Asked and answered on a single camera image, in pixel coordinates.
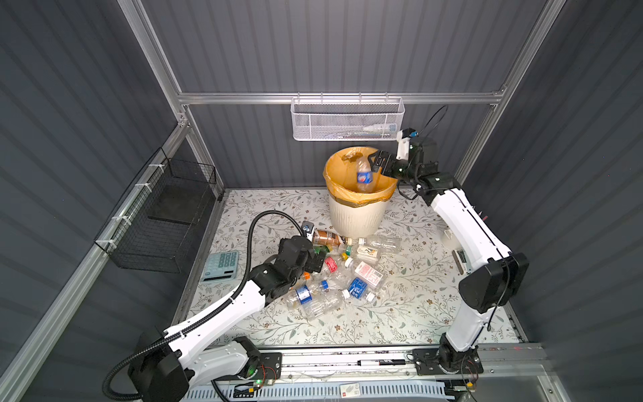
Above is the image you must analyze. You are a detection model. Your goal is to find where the black marker pen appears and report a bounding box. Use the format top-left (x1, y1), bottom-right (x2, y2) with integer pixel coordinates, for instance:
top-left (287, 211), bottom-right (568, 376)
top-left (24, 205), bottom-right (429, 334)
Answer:
top-left (357, 358), bottom-right (407, 367)

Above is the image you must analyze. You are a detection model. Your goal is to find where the blue band clear bottle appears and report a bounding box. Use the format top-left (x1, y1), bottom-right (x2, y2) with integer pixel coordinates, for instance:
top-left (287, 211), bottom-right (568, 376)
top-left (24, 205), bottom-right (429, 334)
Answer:
top-left (286, 280), bottom-right (344, 318)

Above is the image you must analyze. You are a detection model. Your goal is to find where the orange bin liner bag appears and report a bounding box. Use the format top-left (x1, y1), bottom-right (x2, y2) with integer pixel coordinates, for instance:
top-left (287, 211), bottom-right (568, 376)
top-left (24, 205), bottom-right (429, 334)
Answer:
top-left (323, 147), bottom-right (398, 208)

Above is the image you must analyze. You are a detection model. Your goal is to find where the red white label bottle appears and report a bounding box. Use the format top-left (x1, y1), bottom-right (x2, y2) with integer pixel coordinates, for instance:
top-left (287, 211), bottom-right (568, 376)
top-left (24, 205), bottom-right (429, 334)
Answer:
top-left (344, 257), bottom-right (386, 290)

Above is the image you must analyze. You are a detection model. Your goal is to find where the Pepsi blue label bottle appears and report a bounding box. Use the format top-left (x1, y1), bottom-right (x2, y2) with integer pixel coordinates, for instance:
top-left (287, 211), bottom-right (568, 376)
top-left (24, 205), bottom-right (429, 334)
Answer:
top-left (356, 156), bottom-right (375, 194)

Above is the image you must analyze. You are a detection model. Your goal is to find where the pink label clear bottle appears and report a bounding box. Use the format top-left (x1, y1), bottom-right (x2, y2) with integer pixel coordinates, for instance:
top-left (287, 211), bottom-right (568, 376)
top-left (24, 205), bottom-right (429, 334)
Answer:
top-left (321, 256), bottom-right (349, 282)

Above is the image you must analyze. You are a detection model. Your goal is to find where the black corrugated cable hose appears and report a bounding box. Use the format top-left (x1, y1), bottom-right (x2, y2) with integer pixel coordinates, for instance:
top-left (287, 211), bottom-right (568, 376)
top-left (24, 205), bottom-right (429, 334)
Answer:
top-left (101, 209), bottom-right (306, 402)

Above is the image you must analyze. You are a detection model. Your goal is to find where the cream label small bottle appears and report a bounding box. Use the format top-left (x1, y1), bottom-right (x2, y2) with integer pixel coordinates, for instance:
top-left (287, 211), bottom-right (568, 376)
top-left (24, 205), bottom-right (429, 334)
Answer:
top-left (353, 245), bottom-right (380, 265)

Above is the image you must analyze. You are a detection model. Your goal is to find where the black wire side basket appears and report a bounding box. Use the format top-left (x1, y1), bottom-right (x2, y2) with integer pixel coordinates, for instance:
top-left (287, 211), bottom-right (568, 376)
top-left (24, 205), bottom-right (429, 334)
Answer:
top-left (95, 150), bottom-right (218, 274)

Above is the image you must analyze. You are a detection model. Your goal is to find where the white wire wall basket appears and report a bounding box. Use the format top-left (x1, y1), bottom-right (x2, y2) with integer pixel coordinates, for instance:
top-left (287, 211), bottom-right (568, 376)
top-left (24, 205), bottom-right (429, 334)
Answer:
top-left (290, 95), bottom-right (405, 142)

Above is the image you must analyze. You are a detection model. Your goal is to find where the blue label clear bottle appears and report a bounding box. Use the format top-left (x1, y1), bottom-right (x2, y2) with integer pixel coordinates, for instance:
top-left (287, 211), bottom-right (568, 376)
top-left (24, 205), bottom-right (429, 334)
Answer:
top-left (344, 277), bottom-right (375, 303)

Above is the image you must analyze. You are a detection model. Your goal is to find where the brown label drink bottle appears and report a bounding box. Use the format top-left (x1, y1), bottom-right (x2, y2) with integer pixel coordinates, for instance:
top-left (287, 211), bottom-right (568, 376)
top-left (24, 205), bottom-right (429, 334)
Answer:
top-left (312, 229), bottom-right (353, 248)

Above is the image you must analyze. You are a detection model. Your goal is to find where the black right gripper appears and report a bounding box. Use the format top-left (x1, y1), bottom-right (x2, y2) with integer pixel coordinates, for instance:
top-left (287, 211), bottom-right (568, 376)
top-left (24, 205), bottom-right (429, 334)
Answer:
top-left (368, 151), bottom-right (418, 188)

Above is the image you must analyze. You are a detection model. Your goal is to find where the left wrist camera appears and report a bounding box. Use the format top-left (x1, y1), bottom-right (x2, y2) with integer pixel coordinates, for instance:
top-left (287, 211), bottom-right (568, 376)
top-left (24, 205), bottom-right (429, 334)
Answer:
top-left (301, 220), bottom-right (315, 241)

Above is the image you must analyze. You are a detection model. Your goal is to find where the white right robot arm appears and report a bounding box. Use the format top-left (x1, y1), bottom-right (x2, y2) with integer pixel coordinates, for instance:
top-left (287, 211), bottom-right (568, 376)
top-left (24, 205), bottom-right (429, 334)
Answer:
top-left (368, 138), bottom-right (529, 374)

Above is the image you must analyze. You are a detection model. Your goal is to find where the large clear empty bottle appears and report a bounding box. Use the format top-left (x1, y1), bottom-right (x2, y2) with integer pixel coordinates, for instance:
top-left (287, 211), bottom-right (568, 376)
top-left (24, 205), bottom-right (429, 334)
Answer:
top-left (358, 234), bottom-right (401, 254)

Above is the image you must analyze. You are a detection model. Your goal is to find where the white ribbed waste bin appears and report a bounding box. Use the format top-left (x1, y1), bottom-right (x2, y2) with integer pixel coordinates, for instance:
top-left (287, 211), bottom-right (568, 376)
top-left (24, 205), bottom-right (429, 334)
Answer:
top-left (328, 195), bottom-right (391, 238)

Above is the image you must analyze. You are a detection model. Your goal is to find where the teal calculator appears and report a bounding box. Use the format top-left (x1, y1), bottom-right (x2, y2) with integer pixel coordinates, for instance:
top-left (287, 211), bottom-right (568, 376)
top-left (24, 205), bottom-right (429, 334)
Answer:
top-left (200, 251), bottom-right (239, 283)

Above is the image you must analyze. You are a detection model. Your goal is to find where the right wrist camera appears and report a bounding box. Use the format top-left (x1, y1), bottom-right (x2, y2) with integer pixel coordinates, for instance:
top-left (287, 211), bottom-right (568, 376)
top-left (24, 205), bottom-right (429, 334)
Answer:
top-left (396, 128), bottom-right (418, 160)

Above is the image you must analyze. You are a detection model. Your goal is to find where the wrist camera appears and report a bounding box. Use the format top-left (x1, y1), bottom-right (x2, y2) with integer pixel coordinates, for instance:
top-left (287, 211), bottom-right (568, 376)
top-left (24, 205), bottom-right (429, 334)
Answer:
top-left (396, 128), bottom-right (418, 160)
top-left (301, 220), bottom-right (315, 241)

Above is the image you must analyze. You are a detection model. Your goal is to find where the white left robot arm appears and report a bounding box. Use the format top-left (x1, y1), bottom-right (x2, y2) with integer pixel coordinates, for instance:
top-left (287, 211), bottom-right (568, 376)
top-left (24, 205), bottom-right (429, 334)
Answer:
top-left (127, 236), bottom-right (323, 401)

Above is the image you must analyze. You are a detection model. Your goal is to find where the white cup pen holder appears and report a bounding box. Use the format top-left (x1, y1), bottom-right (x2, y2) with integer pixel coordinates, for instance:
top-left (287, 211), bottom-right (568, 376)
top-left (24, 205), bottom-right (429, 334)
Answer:
top-left (440, 228), bottom-right (461, 251)

